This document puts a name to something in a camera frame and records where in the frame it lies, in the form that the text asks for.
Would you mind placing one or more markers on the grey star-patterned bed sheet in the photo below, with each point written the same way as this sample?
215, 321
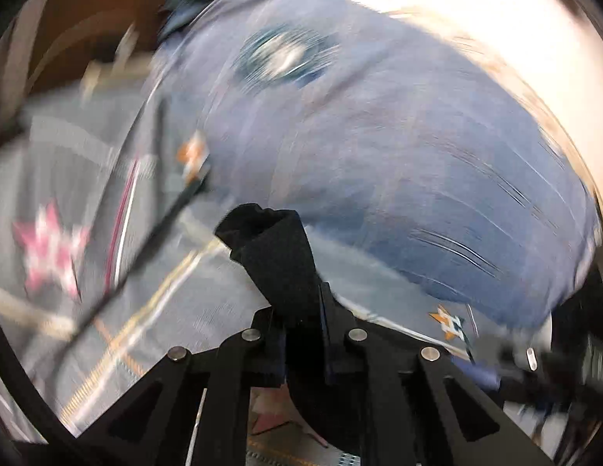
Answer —
106, 264

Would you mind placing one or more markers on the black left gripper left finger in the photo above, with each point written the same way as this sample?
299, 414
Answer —
191, 408

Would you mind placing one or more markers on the black pants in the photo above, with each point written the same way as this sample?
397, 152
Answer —
325, 373

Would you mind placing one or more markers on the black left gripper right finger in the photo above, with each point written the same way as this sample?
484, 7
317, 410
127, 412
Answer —
394, 400

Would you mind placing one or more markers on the blue plaid pillow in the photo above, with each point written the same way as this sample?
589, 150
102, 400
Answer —
386, 140

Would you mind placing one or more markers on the brown wooden headboard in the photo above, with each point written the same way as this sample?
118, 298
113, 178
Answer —
72, 33

